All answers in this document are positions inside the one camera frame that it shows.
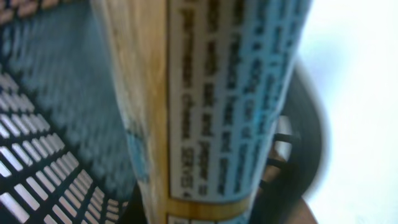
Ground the grey plastic basket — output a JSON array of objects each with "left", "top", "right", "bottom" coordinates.
[{"left": 1, "top": 1, "right": 323, "bottom": 223}]

